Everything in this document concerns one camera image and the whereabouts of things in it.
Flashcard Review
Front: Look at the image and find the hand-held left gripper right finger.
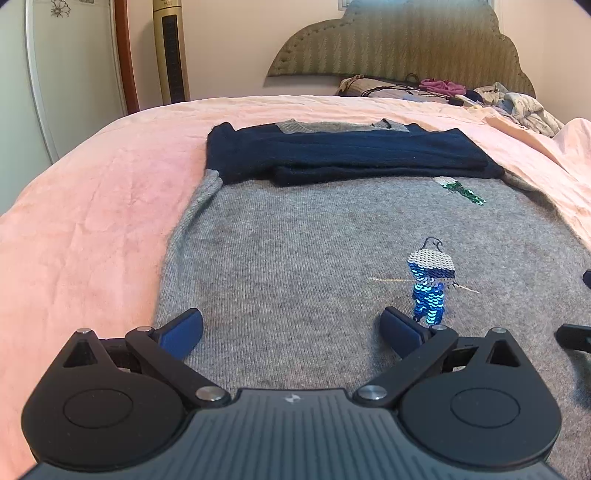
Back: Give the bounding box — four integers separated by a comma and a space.
353, 306, 525, 409

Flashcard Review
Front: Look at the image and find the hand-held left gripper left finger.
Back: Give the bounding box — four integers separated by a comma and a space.
60, 308, 232, 409

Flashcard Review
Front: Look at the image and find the grey sweater with navy sleeves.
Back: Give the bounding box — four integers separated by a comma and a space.
154, 119, 591, 480

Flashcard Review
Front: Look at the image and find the pile of grey white clothes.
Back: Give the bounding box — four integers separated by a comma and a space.
473, 82, 565, 138

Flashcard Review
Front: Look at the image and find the pink bed blanket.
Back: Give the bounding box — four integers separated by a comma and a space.
0, 95, 591, 476

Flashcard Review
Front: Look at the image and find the magenta cloth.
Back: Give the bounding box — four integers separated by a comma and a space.
419, 78, 467, 94

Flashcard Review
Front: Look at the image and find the beige pillow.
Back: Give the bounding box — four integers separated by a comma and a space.
337, 76, 421, 97

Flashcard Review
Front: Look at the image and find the beige tower fan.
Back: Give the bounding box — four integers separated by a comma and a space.
152, 0, 191, 104

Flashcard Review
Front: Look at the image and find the white wardrobe door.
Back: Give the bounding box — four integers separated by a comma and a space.
0, 0, 127, 215

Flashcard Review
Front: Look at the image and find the olive padded headboard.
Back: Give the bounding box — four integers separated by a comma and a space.
267, 0, 539, 97

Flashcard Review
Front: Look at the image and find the black cord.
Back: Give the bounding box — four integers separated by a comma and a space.
362, 74, 467, 107

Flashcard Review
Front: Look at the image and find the brown wooden door frame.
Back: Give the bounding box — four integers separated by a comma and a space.
113, 0, 140, 114

